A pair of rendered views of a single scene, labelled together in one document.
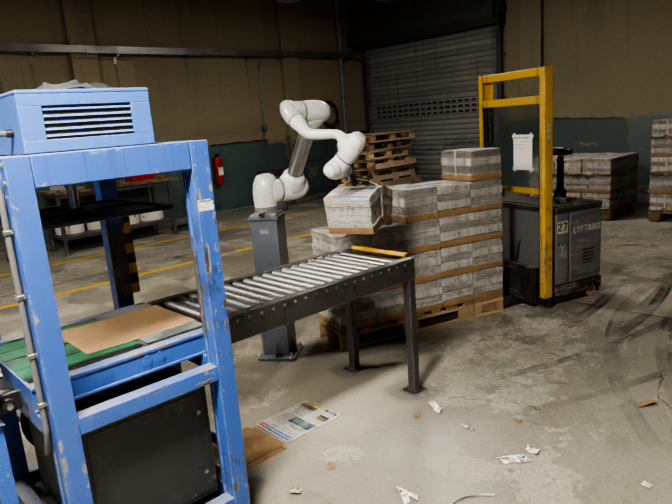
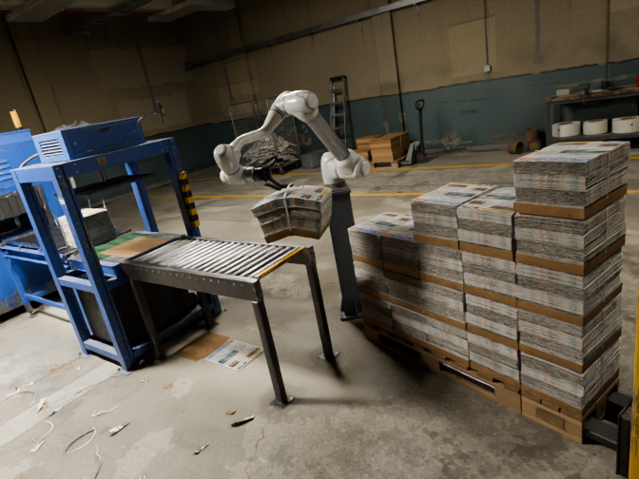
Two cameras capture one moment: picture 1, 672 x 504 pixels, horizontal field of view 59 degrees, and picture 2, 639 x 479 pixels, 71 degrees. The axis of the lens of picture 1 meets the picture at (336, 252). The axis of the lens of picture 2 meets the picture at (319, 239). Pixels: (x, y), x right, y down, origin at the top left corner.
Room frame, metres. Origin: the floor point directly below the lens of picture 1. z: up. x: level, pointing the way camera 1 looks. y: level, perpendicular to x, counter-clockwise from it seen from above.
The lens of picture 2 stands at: (3.27, -2.70, 1.71)
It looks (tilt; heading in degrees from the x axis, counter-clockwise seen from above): 18 degrees down; 81
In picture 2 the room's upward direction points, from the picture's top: 11 degrees counter-clockwise
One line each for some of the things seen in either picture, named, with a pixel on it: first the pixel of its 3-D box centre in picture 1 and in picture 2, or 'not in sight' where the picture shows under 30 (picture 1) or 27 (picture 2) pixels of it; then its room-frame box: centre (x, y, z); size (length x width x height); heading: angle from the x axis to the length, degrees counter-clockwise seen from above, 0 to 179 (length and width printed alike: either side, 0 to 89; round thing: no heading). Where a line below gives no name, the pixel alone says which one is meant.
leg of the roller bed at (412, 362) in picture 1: (411, 335); (270, 353); (3.23, -0.40, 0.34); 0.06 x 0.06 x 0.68; 42
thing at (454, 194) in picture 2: (406, 187); (454, 193); (4.36, -0.55, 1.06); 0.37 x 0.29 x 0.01; 26
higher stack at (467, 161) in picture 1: (472, 231); (570, 292); (4.61, -1.09, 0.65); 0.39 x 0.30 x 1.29; 25
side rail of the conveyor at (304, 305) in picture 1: (324, 296); (182, 278); (2.80, 0.07, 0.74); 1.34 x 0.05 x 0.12; 132
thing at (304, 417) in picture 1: (298, 419); (234, 354); (2.96, 0.27, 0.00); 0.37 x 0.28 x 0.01; 132
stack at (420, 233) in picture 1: (395, 275); (444, 296); (4.30, -0.43, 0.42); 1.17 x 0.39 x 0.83; 115
